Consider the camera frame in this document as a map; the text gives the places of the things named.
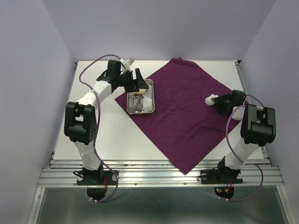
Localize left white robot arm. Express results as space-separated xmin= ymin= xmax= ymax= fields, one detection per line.
xmin=64 ymin=58 xmax=149 ymax=186

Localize clear suture packet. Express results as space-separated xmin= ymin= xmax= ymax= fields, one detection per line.
xmin=143 ymin=90 xmax=153 ymax=98

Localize bagged beige gloves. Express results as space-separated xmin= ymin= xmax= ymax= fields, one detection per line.
xmin=134 ymin=89 xmax=146 ymax=95

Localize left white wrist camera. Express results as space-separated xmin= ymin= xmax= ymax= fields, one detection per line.
xmin=120 ymin=58 xmax=134 ymax=71

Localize stainless steel instrument tray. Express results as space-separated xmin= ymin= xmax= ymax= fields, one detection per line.
xmin=127 ymin=79 xmax=155 ymax=115

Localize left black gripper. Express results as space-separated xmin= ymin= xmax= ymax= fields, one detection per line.
xmin=116 ymin=68 xmax=149 ymax=93

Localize straight steel scissors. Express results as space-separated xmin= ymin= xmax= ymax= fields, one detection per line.
xmin=129 ymin=96 xmax=139 ymax=113

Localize white gauze pad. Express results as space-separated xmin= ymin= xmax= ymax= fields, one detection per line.
xmin=205 ymin=94 xmax=219 ymax=106
xmin=143 ymin=97 xmax=152 ymax=111

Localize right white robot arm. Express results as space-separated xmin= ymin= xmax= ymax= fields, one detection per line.
xmin=205 ymin=90 xmax=276 ymax=183

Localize purple surgical drape cloth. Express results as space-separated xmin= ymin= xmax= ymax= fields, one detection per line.
xmin=115 ymin=58 xmax=242 ymax=174

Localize long steel forceps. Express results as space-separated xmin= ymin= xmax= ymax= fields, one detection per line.
xmin=135 ymin=95 xmax=143 ymax=112

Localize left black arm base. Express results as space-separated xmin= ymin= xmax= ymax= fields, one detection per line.
xmin=73 ymin=166 xmax=119 ymax=186

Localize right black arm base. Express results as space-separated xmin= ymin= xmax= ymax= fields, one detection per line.
xmin=198 ymin=160 xmax=243 ymax=184

